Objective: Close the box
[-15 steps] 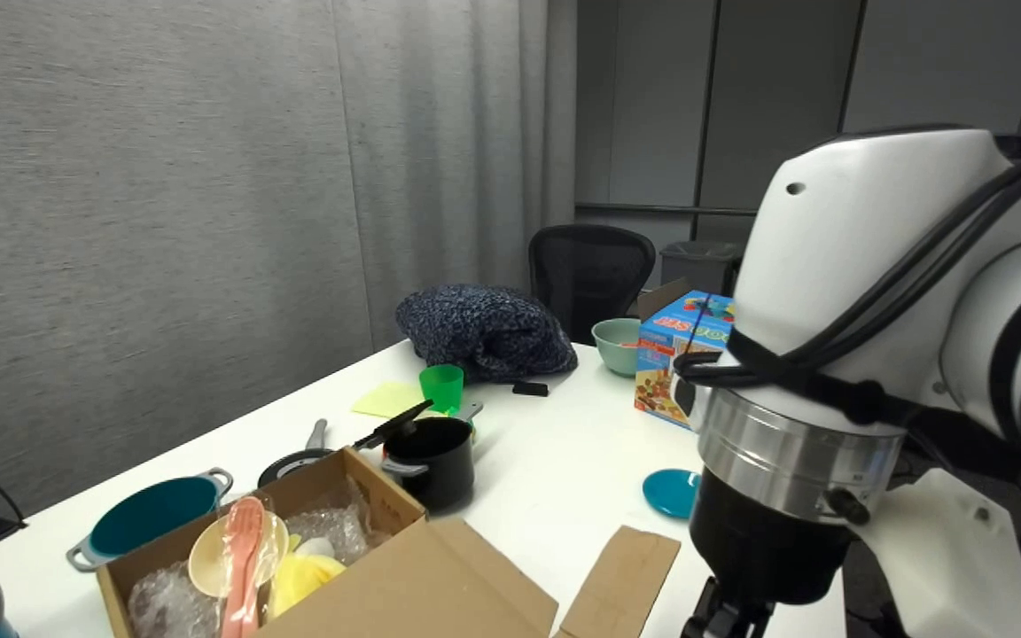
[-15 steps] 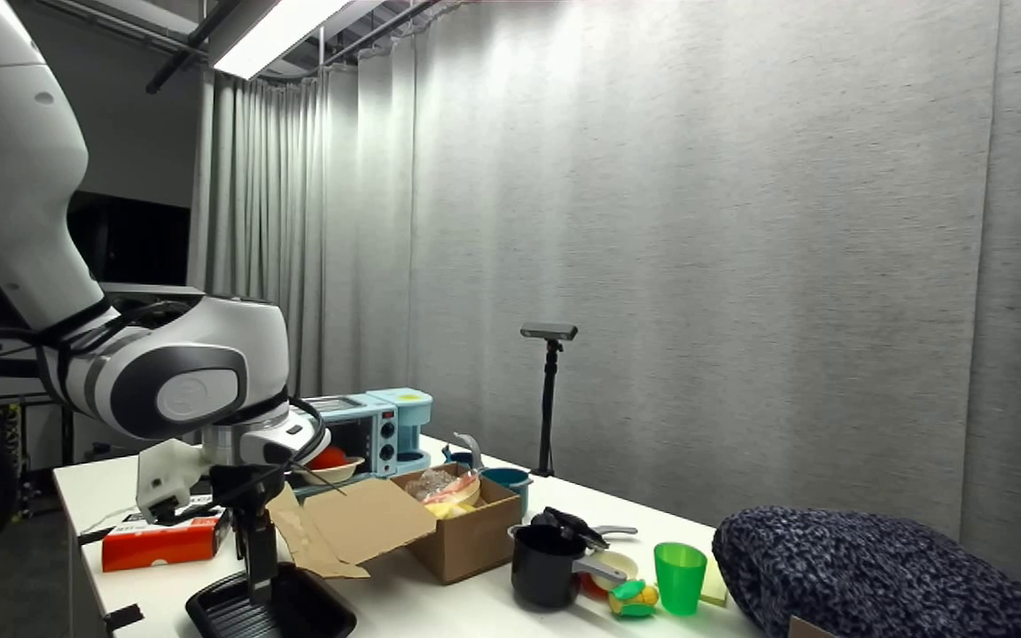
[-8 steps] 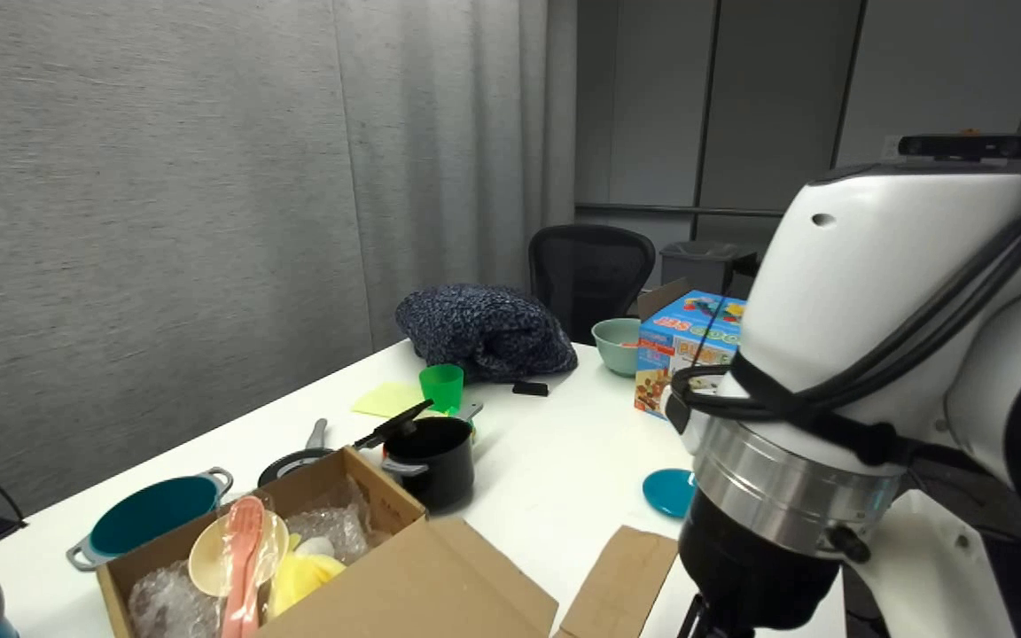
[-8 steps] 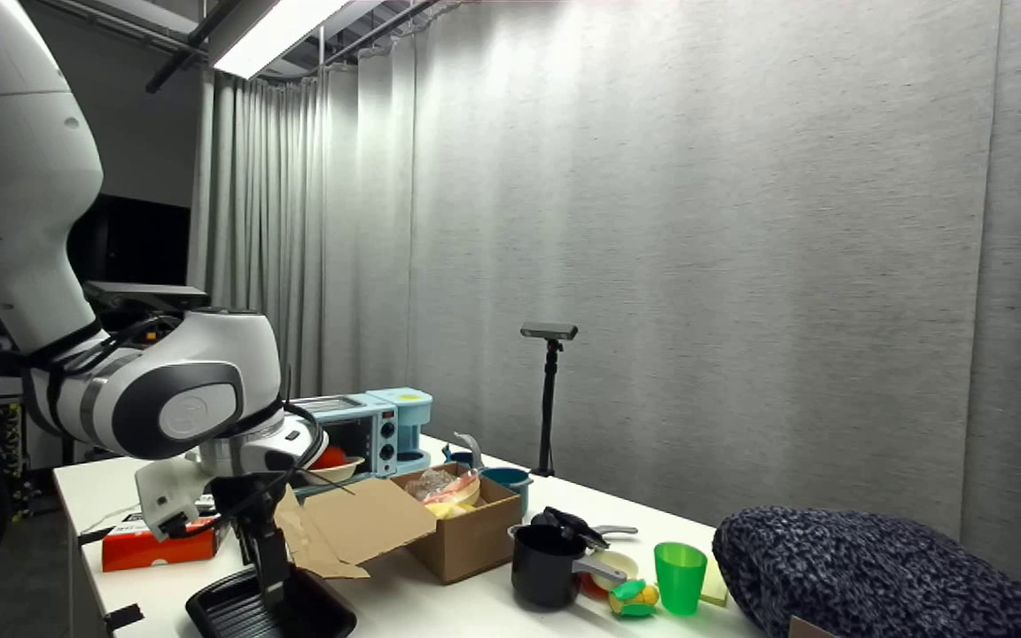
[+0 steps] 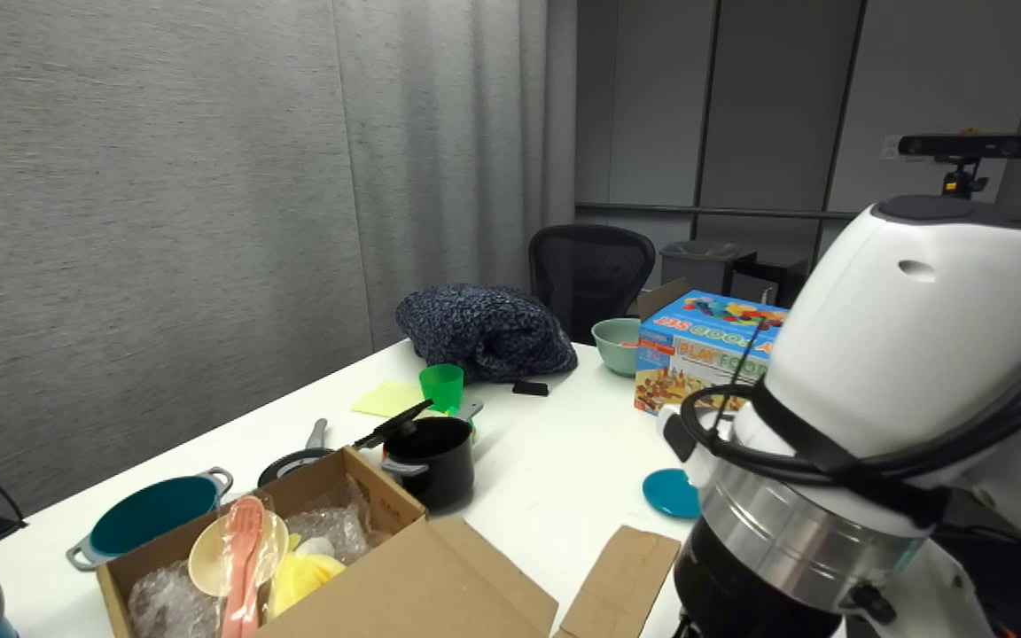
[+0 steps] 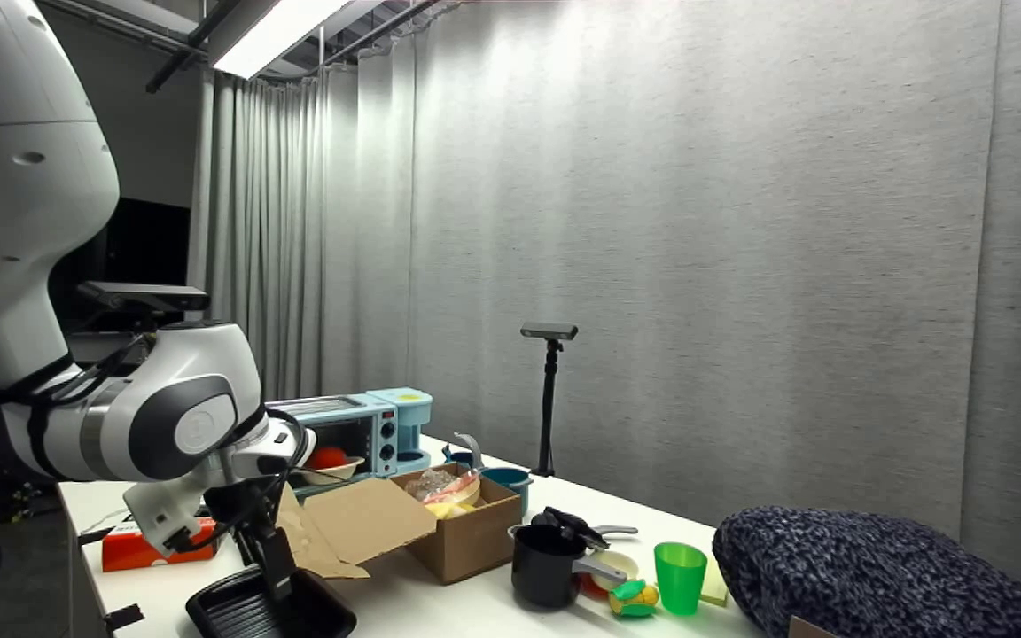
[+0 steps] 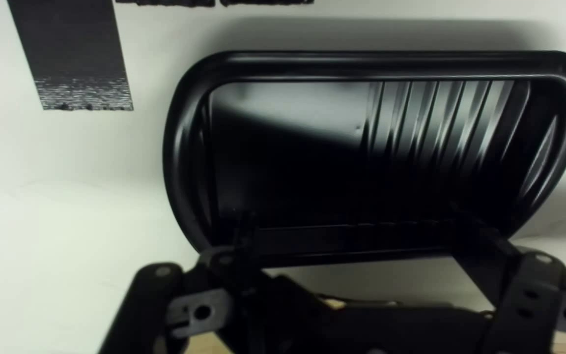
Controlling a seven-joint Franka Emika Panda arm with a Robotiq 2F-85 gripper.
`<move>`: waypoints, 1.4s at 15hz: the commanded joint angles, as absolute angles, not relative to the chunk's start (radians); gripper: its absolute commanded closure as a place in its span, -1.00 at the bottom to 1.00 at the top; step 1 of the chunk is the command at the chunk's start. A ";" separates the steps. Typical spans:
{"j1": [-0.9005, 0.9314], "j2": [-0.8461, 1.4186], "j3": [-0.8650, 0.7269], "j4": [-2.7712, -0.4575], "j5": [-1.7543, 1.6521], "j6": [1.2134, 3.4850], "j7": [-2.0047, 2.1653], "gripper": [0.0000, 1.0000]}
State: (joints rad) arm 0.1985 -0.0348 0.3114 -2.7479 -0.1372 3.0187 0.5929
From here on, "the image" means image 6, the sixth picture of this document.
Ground grey bar camera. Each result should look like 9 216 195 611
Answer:
77 281 212 316

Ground dark blue speckled cushion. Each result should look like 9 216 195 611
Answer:
708 506 1021 638

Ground teal toy pot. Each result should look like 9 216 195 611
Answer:
478 463 536 499

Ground black toy pot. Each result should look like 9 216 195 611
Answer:
507 522 591 614

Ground teal kettle with grey handle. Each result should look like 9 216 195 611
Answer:
439 429 490 476

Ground black wall monitor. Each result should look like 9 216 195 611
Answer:
46 196 195 337

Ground black ribbed tray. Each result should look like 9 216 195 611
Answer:
185 559 363 638

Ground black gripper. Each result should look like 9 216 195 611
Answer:
204 470 302 611

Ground brown cardboard box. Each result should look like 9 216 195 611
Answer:
273 463 529 586

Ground yellow green cloth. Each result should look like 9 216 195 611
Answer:
699 559 733 614

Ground red toy tomato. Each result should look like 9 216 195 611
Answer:
310 443 355 470

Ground small black table clamp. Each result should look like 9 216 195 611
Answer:
101 598 150 630

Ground black kitchen utensil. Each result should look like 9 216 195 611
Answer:
529 503 611 557

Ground small black camera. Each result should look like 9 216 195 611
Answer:
519 319 582 346

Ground clear plastic bag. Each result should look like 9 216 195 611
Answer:
399 463 486 522

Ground light blue toy microwave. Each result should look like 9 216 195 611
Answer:
263 386 438 482

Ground yellow toy food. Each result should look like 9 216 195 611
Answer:
432 494 478 522

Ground green and yellow toy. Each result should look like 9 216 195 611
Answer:
608 578 663 624

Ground flat orange box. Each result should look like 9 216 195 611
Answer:
101 519 223 575

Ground green plastic cup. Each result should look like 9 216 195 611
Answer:
652 539 708 619

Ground small white bowl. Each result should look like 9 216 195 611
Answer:
295 456 370 490

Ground black camera stand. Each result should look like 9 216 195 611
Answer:
531 337 566 480

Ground ceiling light panel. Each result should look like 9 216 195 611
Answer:
211 0 355 86

